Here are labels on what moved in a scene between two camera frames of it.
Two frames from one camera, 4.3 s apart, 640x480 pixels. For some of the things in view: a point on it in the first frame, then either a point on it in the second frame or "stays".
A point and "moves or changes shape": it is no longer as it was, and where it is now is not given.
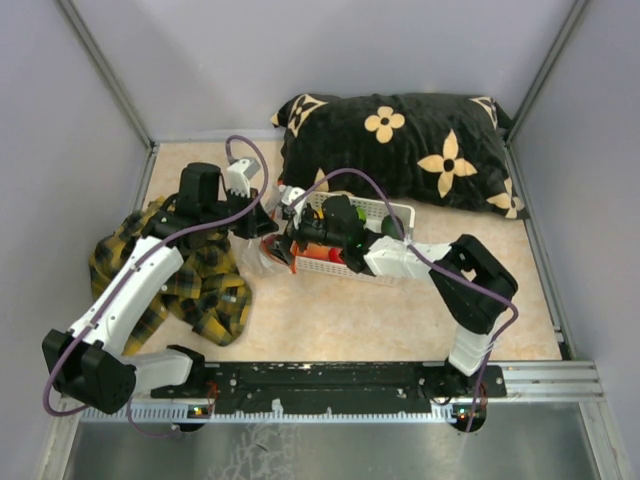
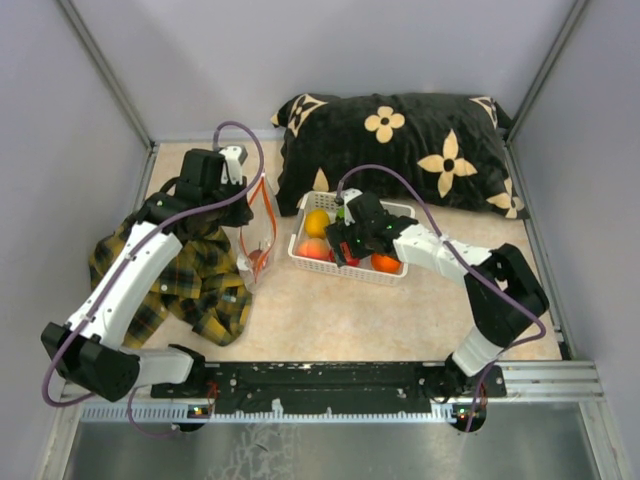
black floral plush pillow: x=408 y=148 stays
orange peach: x=316 y=251 stays
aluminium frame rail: x=529 y=383 stays
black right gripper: x=281 y=247 -> x=338 y=233
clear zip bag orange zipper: x=249 y=250 moves or changes shape
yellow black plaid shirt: x=204 y=290 stays
